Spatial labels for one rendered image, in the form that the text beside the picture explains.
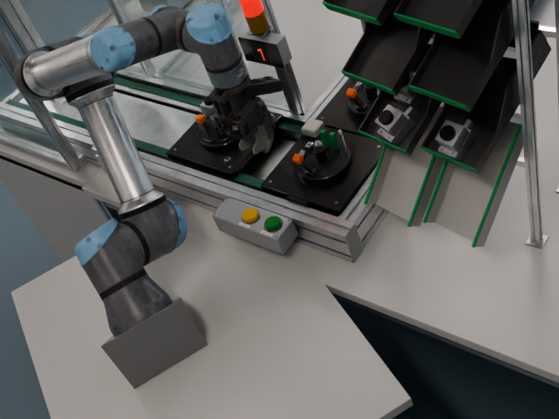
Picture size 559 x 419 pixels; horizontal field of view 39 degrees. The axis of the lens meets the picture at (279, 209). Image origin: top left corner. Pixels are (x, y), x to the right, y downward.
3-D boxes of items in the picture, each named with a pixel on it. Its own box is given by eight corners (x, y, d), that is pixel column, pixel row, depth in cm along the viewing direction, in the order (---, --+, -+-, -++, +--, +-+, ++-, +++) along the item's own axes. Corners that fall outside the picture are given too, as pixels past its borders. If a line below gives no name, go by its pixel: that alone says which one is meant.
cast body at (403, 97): (415, 110, 164) (401, 95, 159) (398, 103, 167) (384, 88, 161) (436, 75, 164) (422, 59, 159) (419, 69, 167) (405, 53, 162)
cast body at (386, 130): (396, 148, 164) (382, 134, 158) (383, 137, 166) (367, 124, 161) (422, 115, 163) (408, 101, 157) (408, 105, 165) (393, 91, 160)
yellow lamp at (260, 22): (262, 36, 192) (256, 19, 189) (246, 32, 195) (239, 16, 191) (274, 23, 194) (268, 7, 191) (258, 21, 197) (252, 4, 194)
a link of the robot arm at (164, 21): (126, 12, 150) (165, 22, 143) (171, -2, 157) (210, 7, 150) (131, 51, 154) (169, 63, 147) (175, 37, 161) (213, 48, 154)
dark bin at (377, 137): (410, 156, 162) (394, 142, 156) (362, 135, 170) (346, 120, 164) (479, 37, 162) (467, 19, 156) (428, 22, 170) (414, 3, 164)
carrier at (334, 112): (392, 147, 199) (383, 110, 190) (314, 127, 213) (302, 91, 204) (437, 86, 210) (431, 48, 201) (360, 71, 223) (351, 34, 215)
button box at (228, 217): (284, 255, 192) (276, 239, 187) (218, 230, 203) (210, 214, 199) (299, 234, 195) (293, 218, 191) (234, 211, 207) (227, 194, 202)
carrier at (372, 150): (340, 216, 188) (328, 179, 179) (262, 190, 202) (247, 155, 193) (391, 148, 199) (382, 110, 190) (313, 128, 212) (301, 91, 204)
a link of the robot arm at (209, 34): (200, -5, 148) (233, 3, 143) (219, 43, 155) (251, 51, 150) (172, 21, 144) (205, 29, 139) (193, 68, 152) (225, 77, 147)
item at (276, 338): (111, 596, 154) (105, 591, 152) (16, 298, 217) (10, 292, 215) (413, 405, 164) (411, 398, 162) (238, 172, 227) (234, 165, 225)
